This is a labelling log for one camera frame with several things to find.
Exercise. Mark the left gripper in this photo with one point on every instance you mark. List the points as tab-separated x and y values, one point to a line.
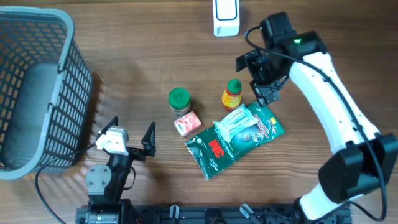
148	142

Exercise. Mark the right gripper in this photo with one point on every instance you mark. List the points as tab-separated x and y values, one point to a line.
266	94

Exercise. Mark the red sauce bottle green cap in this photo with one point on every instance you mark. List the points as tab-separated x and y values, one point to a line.
231	97

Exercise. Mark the teal wet wipes pack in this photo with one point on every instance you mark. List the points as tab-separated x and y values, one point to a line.
235	122

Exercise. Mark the green lid jar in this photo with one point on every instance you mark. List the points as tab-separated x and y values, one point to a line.
179	101

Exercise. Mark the green 3M gloves package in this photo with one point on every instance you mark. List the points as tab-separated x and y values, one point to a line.
214	153

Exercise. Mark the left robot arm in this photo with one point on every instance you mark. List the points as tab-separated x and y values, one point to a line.
107	182

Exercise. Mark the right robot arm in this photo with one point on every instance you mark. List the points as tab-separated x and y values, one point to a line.
362	158

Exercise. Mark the white barcode scanner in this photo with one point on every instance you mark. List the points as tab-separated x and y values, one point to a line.
226	18

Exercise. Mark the grey plastic shopping basket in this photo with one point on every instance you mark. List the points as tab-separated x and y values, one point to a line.
45	91

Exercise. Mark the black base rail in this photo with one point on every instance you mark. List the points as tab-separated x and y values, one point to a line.
199	214

